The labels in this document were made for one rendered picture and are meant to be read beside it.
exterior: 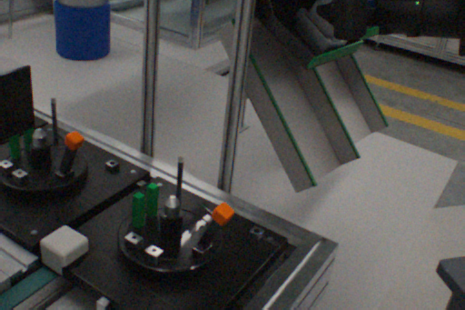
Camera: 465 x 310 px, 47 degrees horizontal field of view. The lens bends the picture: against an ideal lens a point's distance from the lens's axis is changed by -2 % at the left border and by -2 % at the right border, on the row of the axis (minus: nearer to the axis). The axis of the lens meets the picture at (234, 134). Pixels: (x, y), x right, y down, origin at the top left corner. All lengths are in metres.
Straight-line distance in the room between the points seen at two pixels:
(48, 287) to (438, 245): 0.67
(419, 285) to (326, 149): 0.27
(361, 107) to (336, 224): 0.23
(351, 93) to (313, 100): 0.15
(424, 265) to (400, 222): 0.12
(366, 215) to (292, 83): 0.30
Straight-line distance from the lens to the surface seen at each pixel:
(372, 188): 1.15
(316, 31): 0.79
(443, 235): 1.08
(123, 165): 0.91
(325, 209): 1.05
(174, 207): 0.70
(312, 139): 0.91
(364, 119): 1.06
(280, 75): 0.91
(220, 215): 0.65
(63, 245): 0.72
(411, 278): 0.96
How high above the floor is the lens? 1.46
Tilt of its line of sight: 29 degrees down
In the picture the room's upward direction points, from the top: 7 degrees clockwise
